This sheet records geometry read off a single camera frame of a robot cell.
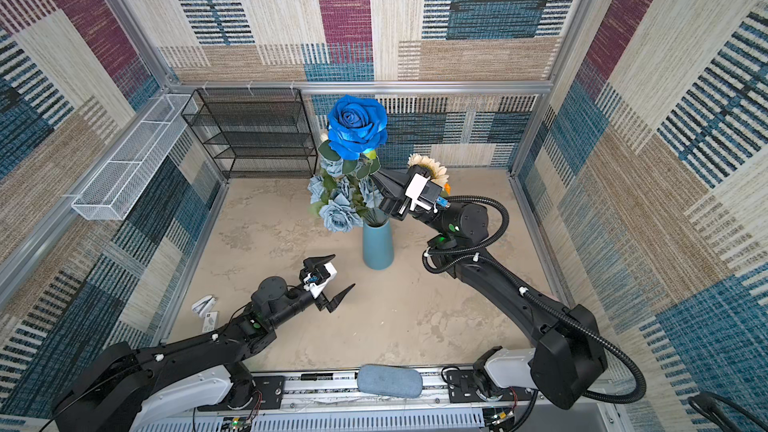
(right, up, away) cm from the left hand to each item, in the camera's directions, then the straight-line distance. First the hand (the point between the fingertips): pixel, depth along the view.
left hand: (341, 265), depth 78 cm
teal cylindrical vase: (+9, +1, +13) cm, 16 cm away
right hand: (+8, +23, -25) cm, 35 cm away
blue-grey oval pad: (+12, -27, -5) cm, 30 cm away
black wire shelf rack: (-36, +41, +33) cm, 64 cm away
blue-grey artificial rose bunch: (+2, +17, -10) cm, 20 cm away
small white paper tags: (-39, -14, +7) cm, 42 cm away
